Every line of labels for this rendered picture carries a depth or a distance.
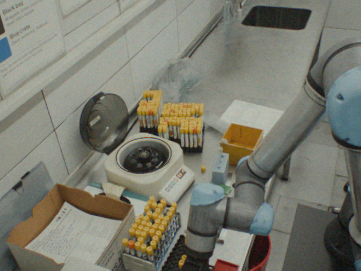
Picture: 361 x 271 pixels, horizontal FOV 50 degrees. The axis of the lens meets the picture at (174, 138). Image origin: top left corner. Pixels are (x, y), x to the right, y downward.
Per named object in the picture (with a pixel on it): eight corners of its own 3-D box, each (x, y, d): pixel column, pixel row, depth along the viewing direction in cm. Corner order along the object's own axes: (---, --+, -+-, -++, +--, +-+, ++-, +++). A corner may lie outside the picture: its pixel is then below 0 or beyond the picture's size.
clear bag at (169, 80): (184, 115, 176) (181, 79, 165) (146, 115, 178) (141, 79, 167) (189, 86, 196) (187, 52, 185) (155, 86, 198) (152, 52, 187)
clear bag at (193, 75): (185, 95, 189) (184, 70, 181) (160, 85, 199) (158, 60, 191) (211, 78, 201) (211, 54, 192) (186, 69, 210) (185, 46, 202)
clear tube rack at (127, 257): (155, 279, 112) (152, 264, 107) (124, 268, 115) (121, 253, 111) (182, 225, 126) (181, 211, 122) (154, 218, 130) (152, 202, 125)
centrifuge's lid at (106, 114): (79, 110, 124) (62, 107, 129) (101, 170, 138) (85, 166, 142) (121, 80, 138) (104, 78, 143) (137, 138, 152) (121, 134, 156)
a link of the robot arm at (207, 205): (228, 194, 87) (190, 187, 88) (220, 240, 89) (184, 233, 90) (228, 185, 95) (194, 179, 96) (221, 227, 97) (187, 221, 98)
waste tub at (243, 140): (253, 171, 144) (254, 150, 138) (218, 162, 149) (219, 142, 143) (262, 149, 154) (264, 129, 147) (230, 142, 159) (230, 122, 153)
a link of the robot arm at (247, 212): (275, 187, 94) (229, 179, 95) (274, 224, 85) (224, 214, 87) (268, 208, 99) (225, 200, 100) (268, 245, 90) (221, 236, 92)
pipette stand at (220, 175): (227, 194, 136) (228, 173, 130) (208, 190, 138) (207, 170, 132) (232, 175, 143) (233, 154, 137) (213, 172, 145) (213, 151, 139)
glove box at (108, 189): (140, 235, 124) (136, 215, 118) (78, 215, 133) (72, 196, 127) (157, 207, 133) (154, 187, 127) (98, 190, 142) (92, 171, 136)
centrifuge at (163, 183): (167, 217, 129) (164, 191, 122) (100, 187, 143) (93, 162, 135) (202, 173, 145) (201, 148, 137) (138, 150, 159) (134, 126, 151)
